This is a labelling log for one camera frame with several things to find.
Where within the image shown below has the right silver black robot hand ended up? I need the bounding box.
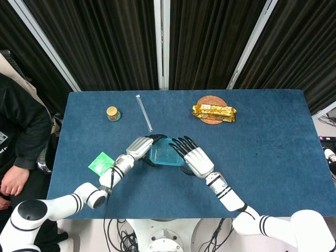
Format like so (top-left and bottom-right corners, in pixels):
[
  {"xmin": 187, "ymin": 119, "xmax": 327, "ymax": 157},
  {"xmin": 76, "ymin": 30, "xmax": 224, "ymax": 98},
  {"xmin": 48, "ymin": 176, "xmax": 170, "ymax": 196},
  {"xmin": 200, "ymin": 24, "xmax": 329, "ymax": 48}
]
[{"xmin": 168, "ymin": 135, "xmax": 215, "ymax": 179}]

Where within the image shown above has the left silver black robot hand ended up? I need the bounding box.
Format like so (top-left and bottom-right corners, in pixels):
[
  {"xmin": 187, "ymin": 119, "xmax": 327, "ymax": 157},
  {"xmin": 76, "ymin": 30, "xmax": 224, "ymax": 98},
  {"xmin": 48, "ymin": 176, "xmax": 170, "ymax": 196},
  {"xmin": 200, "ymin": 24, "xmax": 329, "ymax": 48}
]
[{"xmin": 125, "ymin": 133, "xmax": 168, "ymax": 168}]

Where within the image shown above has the bare hand of person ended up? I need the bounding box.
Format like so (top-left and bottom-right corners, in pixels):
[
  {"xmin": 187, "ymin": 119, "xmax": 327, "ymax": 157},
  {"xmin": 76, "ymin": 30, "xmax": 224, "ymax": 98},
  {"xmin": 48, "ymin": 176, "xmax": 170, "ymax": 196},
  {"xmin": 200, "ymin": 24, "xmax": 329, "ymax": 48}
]
[{"xmin": 1, "ymin": 165, "xmax": 31, "ymax": 196}]

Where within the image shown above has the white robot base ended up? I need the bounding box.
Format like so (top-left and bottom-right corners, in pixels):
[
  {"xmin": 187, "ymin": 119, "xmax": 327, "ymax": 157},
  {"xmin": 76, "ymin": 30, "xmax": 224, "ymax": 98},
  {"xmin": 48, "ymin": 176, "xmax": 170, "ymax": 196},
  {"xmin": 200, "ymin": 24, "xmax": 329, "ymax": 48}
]
[{"xmin": 125, "ymin": 218, "xmax": 203, "ymax": 252}]

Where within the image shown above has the small jar with yellow lid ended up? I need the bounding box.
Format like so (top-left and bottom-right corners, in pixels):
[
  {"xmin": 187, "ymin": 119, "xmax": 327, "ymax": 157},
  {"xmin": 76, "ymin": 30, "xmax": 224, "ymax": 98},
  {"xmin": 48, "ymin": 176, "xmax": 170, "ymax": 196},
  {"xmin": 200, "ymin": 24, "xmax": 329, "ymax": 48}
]
[{"xmin": 106, "ymin": 106, "xmax": 122, "ymax": 123}]

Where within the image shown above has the clear plastic straw tube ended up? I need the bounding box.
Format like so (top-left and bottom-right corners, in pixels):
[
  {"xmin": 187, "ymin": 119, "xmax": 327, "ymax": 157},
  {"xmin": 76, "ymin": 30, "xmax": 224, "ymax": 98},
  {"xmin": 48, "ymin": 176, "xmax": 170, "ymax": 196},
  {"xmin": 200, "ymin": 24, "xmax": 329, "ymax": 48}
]
[{"xmin": 135, "ymin": 94, "xmax": 154, "ymax": 133}]

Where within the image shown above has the green sachet packet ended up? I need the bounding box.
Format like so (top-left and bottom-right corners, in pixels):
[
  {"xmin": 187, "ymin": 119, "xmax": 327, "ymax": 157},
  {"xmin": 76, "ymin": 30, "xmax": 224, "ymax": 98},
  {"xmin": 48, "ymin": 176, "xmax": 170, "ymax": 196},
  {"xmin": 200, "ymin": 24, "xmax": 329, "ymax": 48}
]
[{"xmin": 88, "ymin": 151, "xmax": 116, "ymax": 176}]

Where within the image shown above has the gold biscuit packet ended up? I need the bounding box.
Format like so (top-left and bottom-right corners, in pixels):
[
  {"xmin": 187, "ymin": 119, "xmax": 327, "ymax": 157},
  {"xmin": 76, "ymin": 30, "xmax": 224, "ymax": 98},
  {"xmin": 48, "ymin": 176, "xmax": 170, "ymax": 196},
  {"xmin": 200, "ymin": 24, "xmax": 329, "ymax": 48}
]
[{"xmin": 192, "ymin": 103, "xmax": 238, "ymax": 123}]

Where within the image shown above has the blue tablecloth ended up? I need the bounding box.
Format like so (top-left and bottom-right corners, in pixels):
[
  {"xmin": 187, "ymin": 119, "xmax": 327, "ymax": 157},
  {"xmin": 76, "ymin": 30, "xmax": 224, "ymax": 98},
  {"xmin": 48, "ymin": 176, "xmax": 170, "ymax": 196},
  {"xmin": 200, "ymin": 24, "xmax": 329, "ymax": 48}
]
[{"xmin": 46, "ymin": 89, "xmax": 336, "ymax": 220}]

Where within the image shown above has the person in black jacket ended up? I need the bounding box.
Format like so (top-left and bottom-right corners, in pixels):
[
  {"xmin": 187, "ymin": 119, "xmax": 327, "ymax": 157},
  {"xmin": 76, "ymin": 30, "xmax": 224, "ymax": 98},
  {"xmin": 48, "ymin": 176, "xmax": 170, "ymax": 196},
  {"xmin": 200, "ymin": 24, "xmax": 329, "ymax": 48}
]
[{"xmin": 0, "ymin": 73, "xmax": 69, "ymax": 252}]

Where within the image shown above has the round woven brown coaster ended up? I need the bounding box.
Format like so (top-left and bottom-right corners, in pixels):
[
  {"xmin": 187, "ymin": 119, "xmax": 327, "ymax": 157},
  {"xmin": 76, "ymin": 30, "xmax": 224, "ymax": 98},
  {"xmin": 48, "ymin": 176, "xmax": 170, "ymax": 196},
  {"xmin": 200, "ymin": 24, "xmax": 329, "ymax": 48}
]
[{"xmin": 196, "ymin": 95, "xmax": 226, "ymax": 125}]

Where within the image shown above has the black pleated curtain panel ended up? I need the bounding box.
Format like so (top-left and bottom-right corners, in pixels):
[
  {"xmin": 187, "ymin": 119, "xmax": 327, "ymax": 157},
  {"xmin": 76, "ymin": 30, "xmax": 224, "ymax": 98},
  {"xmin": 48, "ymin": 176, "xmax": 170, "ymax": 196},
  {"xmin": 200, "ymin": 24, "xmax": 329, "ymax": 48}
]
[
  {"xmin": 0, "ymin": 0, "xmax": 73, "ymax": 116},
  {"xmin": 233, "ymin": 0, "xmax": 336, "ymax": 115},
  {"xmin": 22, "ymin": 0, "xmax": 160, "ymax": 92},
  {"xmin": 169, "ymin": 0, "xmax": 268, "ymax": 91}
]

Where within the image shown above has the white and black device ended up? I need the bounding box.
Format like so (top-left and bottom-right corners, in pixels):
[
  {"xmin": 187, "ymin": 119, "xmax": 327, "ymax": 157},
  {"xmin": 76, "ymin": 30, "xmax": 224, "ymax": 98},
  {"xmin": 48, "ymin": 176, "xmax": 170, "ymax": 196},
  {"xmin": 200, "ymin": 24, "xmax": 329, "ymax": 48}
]
[{"xmin": 322, "ymin": 146, "xmax": 336, "ymax": 182}]

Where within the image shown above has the metal chair frame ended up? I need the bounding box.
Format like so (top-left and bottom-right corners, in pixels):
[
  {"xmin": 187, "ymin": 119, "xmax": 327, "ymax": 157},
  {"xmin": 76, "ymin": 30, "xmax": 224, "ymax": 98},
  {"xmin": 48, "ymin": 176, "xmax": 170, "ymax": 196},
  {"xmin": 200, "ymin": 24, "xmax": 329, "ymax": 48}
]
[{"xmin": 36, "ymin": 114, "xmax": 62, "ymax": 174}]

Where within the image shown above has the black cable bundle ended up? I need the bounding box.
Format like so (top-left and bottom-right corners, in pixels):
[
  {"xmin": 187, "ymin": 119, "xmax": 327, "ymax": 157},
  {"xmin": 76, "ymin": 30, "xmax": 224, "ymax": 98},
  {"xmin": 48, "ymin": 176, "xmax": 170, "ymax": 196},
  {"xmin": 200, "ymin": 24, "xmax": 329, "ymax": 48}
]
[
  {"xmin": 103, "ymin": 218, "xmax": 139, "ymax": 252},
  {"xmin": 204, "ymin": 217, "xmax": 234, "ymax": 252}
]

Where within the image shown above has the white vertical frame post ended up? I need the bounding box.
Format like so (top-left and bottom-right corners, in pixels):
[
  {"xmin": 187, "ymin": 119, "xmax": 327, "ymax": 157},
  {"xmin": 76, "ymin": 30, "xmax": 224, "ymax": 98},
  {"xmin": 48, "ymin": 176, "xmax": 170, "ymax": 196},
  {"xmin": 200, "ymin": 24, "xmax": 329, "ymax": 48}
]
[{"xmin": 153, "ymin": 0, "xmax": 171, "ymax": 91}]

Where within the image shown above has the white diagonal frame post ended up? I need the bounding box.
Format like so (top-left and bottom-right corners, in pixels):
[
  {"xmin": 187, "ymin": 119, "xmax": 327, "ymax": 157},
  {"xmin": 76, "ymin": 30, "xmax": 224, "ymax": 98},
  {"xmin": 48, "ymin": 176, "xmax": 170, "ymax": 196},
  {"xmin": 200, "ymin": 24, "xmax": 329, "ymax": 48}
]
[
  {"xmin": 7, "ymin": 0, "xmax": 81, "ymax": 92},
  {"xmin": 227, "ymin": 0, "xmax": 278, "ymax": 90}
]

